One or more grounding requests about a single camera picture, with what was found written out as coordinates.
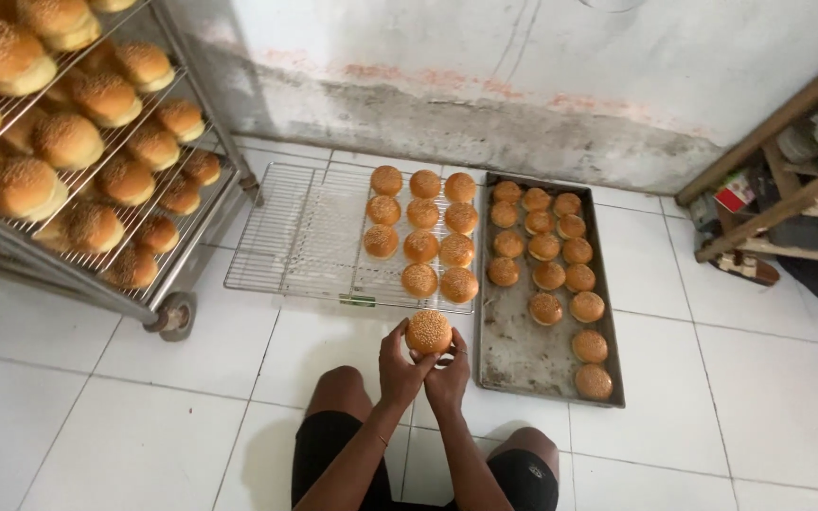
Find person's left hand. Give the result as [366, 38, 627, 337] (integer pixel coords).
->
[378, 318, 441, 413]

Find person's right hand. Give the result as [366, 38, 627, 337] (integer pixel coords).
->
[423, 328, 471, 418]

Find single sesame burger bun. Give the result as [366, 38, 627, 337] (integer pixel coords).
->
[405, 310, 454, 356]

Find person's left leg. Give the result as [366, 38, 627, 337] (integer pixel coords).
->
[304, 365, 374, 424]

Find person's leg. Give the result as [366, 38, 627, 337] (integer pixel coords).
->
[486, 426, 560, 462]
[304, 365, 374, 424]

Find worn metal baking tray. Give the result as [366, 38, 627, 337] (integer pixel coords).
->
[473, 171, 626, 409]

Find person's right leg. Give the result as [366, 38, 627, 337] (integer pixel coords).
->
[486, 426, 560, 462]

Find person's black shorts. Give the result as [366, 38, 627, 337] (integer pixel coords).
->
[291, 410, 560, 511]

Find rows of sesame buns in tray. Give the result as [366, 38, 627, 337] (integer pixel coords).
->
[487, 180, 614, 402]

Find wooden shelf with clutter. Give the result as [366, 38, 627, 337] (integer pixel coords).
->
[675, 39, 818, 317]

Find wheeled metal trolley with buns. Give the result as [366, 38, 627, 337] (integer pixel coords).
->
[0, 0, 265, 343]

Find group of sesame buns on wire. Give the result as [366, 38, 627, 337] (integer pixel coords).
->
[363, 165, 480, 305]

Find wire cooling rack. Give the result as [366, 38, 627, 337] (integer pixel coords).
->
[223, 162, 480, 315]

